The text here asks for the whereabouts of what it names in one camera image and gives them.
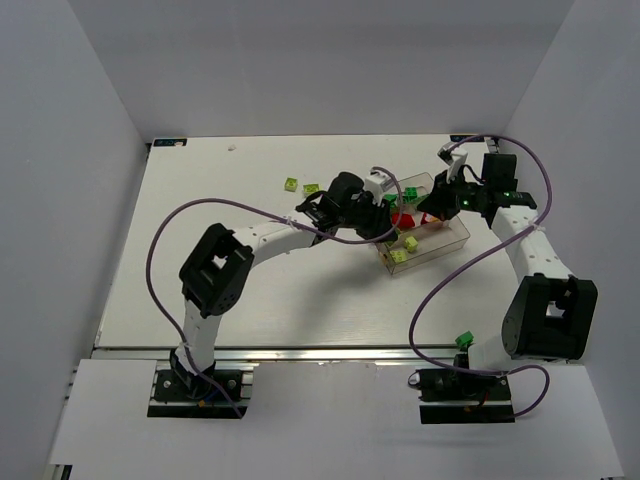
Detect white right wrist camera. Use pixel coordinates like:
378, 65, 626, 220
437, 142, 468, 183

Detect lime lego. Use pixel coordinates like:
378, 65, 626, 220
403, 236, 419, 252

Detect green and red lego stack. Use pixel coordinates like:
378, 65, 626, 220
391, 212, 415, 231

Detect lime 2x2 lego brick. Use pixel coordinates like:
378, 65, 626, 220
389, 250, 408, 264

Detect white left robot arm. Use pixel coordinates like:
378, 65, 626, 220
176, 167, 397, 374

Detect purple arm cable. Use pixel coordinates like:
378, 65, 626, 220
145, 166, 404, 419
408, 133, 554, 419

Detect green 2x2 lego brick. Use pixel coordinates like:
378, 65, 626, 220
403, 187, 419, 203

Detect clear three-compartment container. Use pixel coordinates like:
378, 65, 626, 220
376, 172, 470, 276

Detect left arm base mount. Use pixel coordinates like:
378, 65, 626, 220
147, 364, 252, 420

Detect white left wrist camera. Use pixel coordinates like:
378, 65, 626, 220
363, 168, 394, 204

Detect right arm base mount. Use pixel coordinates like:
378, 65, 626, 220
407, 368, 515, 425

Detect green lego at table edge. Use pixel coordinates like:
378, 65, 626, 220
455, 331, 474, 348

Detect blue label sticker left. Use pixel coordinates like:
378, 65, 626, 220
152, 138, 188, 148

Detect blue label sticker right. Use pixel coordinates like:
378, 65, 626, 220
449, 134, 485, 143

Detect blue label sticker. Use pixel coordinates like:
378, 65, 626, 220
449, 134, 485, 143
152, 138, 188, 148

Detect lime square lego brick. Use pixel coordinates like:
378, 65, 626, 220
284, 177, 298, 192

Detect green curved lego brick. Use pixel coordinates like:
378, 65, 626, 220
384, 195, 397, 207

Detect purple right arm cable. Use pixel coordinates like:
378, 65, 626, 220
408, 133, 554, 419

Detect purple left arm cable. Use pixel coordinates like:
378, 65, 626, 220
145, 166, 404, 419

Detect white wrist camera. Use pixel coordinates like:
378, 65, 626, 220
437, 142, 468, 183
363, 168, 394, 204

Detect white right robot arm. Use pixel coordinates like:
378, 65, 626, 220
418, 148, 598, 371

